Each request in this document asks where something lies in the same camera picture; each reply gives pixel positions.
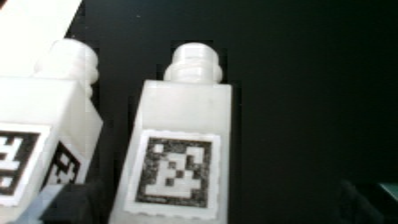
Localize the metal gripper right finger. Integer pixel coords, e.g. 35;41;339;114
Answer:
339;181;398;224

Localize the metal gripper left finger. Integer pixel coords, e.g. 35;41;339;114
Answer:
19;182;106;224

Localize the white leg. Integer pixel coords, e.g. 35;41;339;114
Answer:
108;43;232;224
0;39;103;207

